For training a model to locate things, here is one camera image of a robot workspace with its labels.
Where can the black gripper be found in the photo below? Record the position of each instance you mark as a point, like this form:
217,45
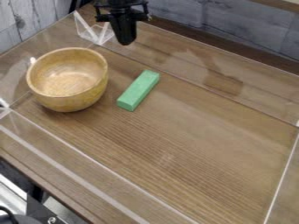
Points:
124,13

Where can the green rectangular block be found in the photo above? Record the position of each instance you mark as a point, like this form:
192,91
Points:
138,90

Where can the wooden bowl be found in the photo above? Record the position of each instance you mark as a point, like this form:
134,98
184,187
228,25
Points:
69,78

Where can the clear acrylic tray walls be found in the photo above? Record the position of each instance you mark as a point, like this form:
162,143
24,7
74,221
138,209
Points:
206,154

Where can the black metal bracket with screw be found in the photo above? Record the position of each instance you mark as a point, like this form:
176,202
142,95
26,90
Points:
52,212

